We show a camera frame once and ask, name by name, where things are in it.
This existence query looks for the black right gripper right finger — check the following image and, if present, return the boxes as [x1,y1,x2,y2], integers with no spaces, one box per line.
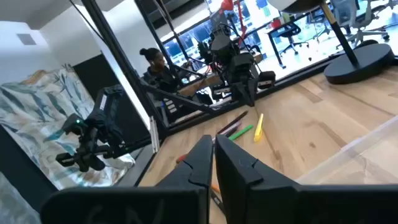
[215,134,398,224]

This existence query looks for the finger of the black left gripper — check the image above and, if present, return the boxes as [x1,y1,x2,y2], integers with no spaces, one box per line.
[231,83,248,105]
[245,83,258,108]

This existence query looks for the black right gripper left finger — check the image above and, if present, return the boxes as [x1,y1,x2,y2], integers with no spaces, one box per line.
[40,134,214,224]

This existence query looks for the yellow highlighter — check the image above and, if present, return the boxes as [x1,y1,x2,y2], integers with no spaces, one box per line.
[252,113,265,143]

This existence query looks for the green marker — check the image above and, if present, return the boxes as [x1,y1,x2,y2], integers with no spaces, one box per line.
[228,124,254,142]

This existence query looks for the orange pencil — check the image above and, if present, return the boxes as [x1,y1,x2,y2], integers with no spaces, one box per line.
[175,153,222,194]

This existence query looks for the clear plastic supply box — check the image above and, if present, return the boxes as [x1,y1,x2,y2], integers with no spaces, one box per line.
[294,114,398,187]

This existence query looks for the dark brown pen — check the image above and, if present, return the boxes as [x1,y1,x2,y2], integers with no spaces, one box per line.
[216,110,249,135]

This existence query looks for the grey pen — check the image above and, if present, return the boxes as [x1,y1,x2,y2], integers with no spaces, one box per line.
[212,121,243,142]

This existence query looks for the black pen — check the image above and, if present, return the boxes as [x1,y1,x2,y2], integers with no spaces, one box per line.
[210,189,226,216]

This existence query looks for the red stand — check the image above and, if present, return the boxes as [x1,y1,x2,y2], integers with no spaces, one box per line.
[220,0,249,45]

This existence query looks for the dark office chair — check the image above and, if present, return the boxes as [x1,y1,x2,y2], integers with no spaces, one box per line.
[279,22,311,56]

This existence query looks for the black power strip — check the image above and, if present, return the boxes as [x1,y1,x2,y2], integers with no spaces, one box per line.
[162,98,178,115]

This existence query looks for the person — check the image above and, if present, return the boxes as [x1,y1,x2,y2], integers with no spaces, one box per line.
[139,47,183,94]

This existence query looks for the white globe lamp black base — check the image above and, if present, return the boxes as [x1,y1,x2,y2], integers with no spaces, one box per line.
[269,0,396,85]

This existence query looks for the grey office chair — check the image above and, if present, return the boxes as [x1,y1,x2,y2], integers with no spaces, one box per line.
[328,0,391,48]

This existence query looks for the leaf print cloth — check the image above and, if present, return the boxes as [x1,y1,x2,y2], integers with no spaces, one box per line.
[0,64,136,191]

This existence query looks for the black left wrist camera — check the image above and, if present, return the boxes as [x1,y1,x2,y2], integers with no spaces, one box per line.
[257,70,277,90]

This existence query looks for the black camera on mount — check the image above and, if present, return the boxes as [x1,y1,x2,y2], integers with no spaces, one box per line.
[55,84,126,173]

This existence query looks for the black aluminium table frame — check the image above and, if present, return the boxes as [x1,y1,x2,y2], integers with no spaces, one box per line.
[68,0,398,188]

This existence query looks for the grey wall vent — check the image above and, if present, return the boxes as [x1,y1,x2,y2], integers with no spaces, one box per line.
[16,32,37,46]

